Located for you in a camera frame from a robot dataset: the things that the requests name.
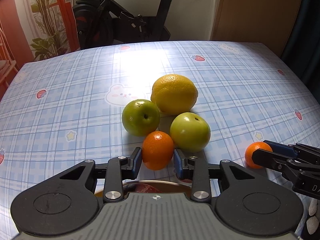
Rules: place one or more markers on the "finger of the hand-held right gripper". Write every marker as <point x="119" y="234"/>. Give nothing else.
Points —
<point x="281" y="148"/>
<point x="272" y="160"/>

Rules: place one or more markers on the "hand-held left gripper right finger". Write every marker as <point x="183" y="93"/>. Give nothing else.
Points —
<point x="178" y="163"/>

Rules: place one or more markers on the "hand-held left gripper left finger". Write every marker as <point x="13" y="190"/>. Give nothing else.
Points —
<point x="137" y="162"/>

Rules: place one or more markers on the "white round plate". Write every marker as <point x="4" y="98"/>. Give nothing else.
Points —
<point x="170" y="183"/>

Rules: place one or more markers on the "orange tangerine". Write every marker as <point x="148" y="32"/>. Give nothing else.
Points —
<point x="255" y="146"/>
<point x="158" y="150"/>

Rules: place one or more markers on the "red apple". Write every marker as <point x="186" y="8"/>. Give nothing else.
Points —
<point x="141" y="188"/>

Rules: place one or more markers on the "person's right hand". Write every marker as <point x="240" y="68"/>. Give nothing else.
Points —
<point x="313" y="220"/>

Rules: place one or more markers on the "light green apple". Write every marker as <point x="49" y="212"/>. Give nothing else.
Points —
<point x="190" y="132"/>

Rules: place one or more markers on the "dark green apple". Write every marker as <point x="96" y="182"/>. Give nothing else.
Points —
<point x="140" y="117"/>

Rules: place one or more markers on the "yellow lemon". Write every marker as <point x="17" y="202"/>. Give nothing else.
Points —
<point x="173" y="93"/>

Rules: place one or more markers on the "blue plaid tablecloth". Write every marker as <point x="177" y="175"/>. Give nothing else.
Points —
<point x="75" y="105"/>

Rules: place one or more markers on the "dark teal curtain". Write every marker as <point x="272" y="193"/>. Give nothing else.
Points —
<point x="307" y="30"/>

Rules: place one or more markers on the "light wooden panel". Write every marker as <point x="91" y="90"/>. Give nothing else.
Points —
<point x="250" y="10"/>

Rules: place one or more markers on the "black exercise bike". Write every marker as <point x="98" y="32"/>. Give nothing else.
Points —
<point x="100" y="22"/>

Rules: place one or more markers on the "wall poster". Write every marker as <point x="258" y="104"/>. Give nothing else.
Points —
<point x="15" y="17"/>

